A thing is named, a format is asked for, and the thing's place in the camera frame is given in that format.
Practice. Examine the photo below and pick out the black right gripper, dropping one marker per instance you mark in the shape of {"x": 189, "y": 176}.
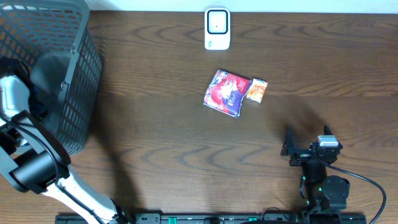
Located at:
{"x": 305, "y": 155}

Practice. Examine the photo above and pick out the red purple tissue pack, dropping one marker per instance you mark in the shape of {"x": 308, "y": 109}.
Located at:
{"x": 226, "y": 92}

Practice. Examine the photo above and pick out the white barcode scanner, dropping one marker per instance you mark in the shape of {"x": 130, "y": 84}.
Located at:
{"x": 217, "y": 28}

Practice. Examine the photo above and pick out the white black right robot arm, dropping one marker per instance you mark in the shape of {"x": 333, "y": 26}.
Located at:
{"x": 323, "y": 192}

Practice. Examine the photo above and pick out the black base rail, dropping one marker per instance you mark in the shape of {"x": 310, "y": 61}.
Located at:
{"x": 273, "y": 217}

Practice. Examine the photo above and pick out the small orange tissue packet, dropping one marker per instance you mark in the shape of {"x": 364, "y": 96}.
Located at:
{"x": 257, "y": 90}

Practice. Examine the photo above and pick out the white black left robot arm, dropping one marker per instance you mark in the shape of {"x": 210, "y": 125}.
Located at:
{"x": 33, "y": 160}

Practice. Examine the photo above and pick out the grey plastic shopping basket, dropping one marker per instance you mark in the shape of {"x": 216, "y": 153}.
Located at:
{"x": 52, "y": 39}

